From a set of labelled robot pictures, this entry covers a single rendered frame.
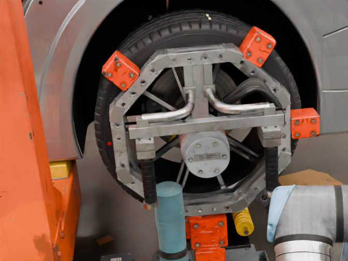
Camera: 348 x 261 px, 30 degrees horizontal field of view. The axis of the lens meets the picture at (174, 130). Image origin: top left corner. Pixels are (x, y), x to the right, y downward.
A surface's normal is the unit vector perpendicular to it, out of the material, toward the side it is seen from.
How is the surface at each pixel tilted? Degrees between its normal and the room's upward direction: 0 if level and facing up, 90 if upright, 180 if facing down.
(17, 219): 90
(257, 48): 90
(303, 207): 41
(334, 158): 0
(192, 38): 90
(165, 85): 90
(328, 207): 46
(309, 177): 12
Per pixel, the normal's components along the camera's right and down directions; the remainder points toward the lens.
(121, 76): 0.07, 0.39
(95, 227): -0.08, -0.92
